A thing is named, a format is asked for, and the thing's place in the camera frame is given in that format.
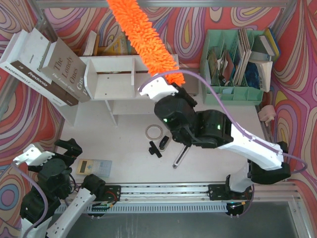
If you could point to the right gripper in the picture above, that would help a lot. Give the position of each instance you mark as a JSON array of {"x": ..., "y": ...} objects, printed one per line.
[{"x": 184, "y": 93}]

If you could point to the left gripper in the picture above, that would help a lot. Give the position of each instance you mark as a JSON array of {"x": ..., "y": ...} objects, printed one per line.
[{"x": 60, "y": 150}]

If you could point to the clear tape roll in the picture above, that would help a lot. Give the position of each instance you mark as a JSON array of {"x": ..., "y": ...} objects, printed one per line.
[{"x": 154, "y": 132}]

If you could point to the black white marker pen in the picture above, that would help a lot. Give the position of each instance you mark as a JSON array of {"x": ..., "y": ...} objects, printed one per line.
[{"x": 180, "y": 157}]

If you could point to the orange microfiber duster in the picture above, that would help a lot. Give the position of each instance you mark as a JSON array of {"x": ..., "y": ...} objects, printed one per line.
[{"x": 142, "y": 36}]

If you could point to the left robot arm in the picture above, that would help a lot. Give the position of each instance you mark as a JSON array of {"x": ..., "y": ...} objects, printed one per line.
[{"x": 36, "y": 211}]

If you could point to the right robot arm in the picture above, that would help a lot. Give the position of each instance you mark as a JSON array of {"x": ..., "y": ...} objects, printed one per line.
[{"x": 213, "y": 129}]

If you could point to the white wooden bookshelf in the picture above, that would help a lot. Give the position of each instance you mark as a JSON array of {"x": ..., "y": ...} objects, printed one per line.
[{"x": 114, "y": 80}]

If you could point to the grey notebook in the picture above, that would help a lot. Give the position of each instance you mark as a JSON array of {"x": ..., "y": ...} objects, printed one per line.
[{"x": 191, "y": 85}]

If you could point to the yellow grey calculator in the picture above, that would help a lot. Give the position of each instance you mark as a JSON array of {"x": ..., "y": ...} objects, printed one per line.
[{"x": 100, "y": 168}]

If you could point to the mint green desk organizer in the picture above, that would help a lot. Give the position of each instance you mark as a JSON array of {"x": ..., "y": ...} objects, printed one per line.
[{"x": 230, "y": 93}]

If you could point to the black grey stapler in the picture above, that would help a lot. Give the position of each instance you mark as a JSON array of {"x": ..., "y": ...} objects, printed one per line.
[{"x": 163, "y": 143}]

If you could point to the black binder clip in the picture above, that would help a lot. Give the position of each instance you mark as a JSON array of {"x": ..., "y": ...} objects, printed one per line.
[{"x": 153, "y": 150}]

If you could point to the small books behind shelf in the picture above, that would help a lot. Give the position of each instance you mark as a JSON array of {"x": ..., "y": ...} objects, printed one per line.
[{"x": 119, "y": 46}]

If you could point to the large grey white book stack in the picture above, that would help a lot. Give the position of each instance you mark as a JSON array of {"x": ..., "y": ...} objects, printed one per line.
[{"x": 51, "y": 69}]

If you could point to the pink piggy figurine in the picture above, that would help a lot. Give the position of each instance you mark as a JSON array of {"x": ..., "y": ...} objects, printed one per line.
[{"x": 267, "y": 114}]

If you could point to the white books beside organizer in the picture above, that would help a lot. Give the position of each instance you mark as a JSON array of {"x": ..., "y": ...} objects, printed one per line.
[{"x": 265, "y": 53}]

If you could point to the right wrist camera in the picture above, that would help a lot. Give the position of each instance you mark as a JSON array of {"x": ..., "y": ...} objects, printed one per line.
[{"x": 157, "y": 89}]

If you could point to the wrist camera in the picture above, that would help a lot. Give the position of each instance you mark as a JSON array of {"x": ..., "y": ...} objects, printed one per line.
[
  {"x": 157, "y": 89},
  {"x": 33, "y": 155}
]

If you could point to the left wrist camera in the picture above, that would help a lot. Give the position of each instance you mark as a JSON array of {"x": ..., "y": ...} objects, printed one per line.
[{"x": 33, "y": 155}]

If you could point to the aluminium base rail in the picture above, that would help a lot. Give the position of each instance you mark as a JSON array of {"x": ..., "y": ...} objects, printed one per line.
[{"x": 195, "y": 192}]

